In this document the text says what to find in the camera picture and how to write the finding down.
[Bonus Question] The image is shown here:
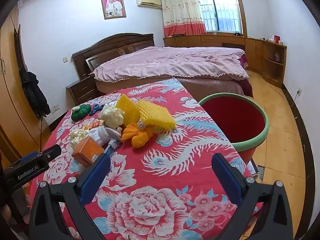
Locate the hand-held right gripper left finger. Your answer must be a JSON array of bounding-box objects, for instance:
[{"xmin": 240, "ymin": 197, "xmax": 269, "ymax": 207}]
[{"xmin": 29, "ymin": 152, "xmax": 112, "ymax": 240}]

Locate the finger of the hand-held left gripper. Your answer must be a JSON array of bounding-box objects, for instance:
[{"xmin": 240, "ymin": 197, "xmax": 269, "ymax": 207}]
[{"xmin": 41, "ymin": 144, "xmax": 62, "ymax": 159}]

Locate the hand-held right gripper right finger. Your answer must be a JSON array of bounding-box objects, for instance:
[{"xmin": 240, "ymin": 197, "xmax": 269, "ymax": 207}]
[{"xmin": 212, "ymin": 152, "xmax": 293, "ymax": 240}]

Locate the blue plastic piece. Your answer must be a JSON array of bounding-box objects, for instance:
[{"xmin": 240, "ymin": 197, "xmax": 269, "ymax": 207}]
[{"xmin": 104, "ymin": 140, "xmax": 122, "ymax": 156}]

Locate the red bin with green rim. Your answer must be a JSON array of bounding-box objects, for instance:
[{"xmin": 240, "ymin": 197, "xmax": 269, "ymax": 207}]
[{"xmin": 199, "ymin": 92, "xmax": 270, "ymax": 165}]

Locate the yellow foam mesh pad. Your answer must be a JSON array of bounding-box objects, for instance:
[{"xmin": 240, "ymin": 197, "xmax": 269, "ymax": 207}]
[
  {"xmin": 136, "ymin": 99, "xmax": 177, "ymax": 131},
  {"xmin": 115, "ymin": 94, "xmax": 139, "ymax": 127}
]

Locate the person's left hand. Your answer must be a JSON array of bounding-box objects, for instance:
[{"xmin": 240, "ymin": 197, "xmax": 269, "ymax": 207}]
[{"xmin": 0, "ymin": 183, "xmax": 33, "ymax": 228}]

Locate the orange cardboard box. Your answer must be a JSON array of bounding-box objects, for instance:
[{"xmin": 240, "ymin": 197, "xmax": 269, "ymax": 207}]
[{"xmin": 72, "ymin": 136, "xmax": 105, "ymax": 168}]

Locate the white plastic bag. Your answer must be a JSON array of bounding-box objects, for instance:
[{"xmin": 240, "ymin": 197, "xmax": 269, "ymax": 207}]
[{"xmin": 88, "ymin": 126, "xmax": 123, "ymax": 146}]

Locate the green plush toy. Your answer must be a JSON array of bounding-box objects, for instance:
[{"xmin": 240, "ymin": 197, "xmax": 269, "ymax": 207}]
[{"xmin": 71, "ymin": 104, "xmax": 92, "ymax": 122}]

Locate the orange snack packet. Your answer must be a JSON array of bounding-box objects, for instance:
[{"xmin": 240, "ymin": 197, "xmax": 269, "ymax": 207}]
[{"xmin": 84, "ymin": 120, "xmax": 105, "ymax": 131}]

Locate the red floral printed tablecloth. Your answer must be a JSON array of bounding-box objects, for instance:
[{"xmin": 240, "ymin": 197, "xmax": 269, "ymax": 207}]
[{"xmin": 29, "ymin": 78, "xmax": 263, "ymax": 240}]

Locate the blue fidget spinner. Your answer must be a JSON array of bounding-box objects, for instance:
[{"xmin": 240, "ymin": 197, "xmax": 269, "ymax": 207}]
[{"xmin": 89, "ymin": 104, "xmax": 104, "ymax": 116}]

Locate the orange cloth bundle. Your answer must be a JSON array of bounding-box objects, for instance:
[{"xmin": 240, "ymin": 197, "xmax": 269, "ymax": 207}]
[{"xmin": 122, "ymin": 122, "xmax": 161, "ymax": 148}]

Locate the black jacket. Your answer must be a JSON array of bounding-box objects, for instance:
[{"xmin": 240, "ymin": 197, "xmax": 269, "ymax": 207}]
[{"xmin": 20, "ymin": 70, "xmax": 51, "ymax": 118}]

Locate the dark wooden nightstand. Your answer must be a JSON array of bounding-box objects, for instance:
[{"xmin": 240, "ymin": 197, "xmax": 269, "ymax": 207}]
[{"xmin": 66, "ymin": 74, "xmax": 101, "ymax": 105}]

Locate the light wooden wardrobe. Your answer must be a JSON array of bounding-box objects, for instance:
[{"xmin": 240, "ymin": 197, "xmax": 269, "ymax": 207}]
[{"xmin": 0, "ymin": 5, "xmax": 52, "ymax": 163}]

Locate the brown bed sheet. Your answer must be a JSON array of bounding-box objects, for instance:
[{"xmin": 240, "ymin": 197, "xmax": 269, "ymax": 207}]
[{"xmin": 94, "ymin": 74, "xmax": 254, "ymax": 101}]

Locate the dark wooden bed headboard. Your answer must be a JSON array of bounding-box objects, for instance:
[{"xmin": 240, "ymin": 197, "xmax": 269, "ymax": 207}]
[{"xmin": 72, "ymin": 33, "xmax": 155, "ymax": 78}]

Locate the bed with pink cover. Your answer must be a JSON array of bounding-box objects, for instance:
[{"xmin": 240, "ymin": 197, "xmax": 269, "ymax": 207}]
[{"xmin": 92, "ymin": 45, "xmax": 250, "ymax": 83}]

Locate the barred window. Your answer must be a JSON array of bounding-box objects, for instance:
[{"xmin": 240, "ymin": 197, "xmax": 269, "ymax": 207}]
[{"xmin": 196, "ymin": 0, "xmax": 248, "ymax": 36}]

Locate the cream and red curtain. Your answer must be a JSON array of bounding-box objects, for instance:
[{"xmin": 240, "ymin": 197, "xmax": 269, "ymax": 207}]
[{"xmin": 160, "ymin": 0, "xmax": 207, "ymax": 37}]

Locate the white air conditioner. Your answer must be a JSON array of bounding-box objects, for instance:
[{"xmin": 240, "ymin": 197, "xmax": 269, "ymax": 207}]
[{"xmin": 136, "ymin": 0, "xmax": 162, "ymax": 9}]

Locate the black cable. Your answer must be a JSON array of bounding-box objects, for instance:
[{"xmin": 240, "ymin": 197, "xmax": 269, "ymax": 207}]
[{"xmin": 39, "ymin": 116, "xmax": 45, "ymax": 153}]

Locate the long wooden wall cabinet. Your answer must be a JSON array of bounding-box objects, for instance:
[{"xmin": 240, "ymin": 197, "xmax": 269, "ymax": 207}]
[{"xmin": 163, "ymin": 34, "xmax": 287, "ymax": 88}]

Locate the framed wall photo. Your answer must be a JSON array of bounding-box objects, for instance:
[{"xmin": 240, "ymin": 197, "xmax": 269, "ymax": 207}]
[{"xmin": 100, "ymin": 0, "xmax": 125, "ymax": 20}]

